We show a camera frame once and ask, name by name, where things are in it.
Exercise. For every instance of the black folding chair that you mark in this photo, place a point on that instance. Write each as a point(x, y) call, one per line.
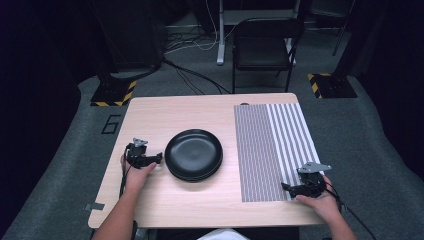
point(260, 50)

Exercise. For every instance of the brown table grommet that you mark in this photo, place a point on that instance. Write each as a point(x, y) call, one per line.
point(244, 104)

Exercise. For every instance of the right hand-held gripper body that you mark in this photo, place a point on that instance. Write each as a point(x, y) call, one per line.
point(311, 185)

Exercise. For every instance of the striped grey white placemat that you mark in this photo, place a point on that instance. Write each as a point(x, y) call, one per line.
point(263, 150)

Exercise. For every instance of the person's right hand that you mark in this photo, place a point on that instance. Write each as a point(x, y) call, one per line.
point(325, 205)

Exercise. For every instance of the white desk frame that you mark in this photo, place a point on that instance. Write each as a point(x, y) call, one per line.
point(220, 33)

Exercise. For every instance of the black round plate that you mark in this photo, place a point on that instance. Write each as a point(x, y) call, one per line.
point(193, 151)
point(200, 180)
point(208, 175)

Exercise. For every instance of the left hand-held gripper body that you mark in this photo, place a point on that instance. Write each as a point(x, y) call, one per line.
point(137, 156)

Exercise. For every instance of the black stand with hazard tape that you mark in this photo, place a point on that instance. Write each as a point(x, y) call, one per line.
point(111, 95)
point(333, 86)

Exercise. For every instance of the grey tape strip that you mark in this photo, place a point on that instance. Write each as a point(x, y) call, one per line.
point(94, 206)

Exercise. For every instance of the person's left hand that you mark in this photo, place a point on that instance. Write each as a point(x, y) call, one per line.
point(135, 180)

